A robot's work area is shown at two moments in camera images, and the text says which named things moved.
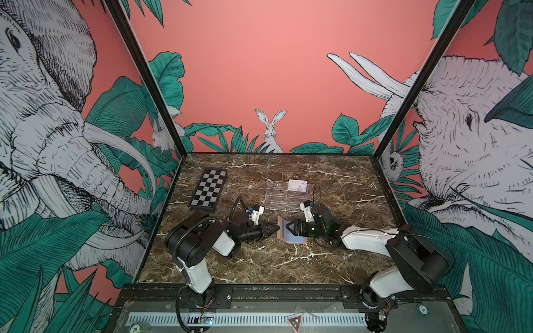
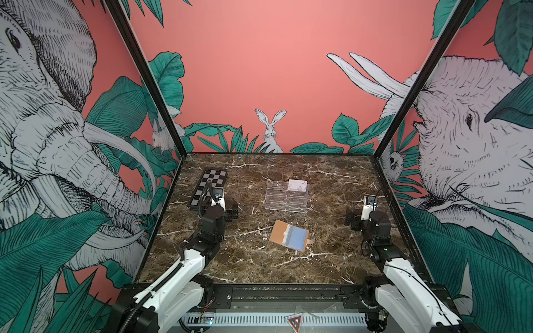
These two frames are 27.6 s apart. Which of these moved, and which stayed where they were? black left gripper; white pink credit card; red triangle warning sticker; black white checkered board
Moved: black left gripper
Stayed: white pink credit card; red triangle warning sticker; black white checkered board
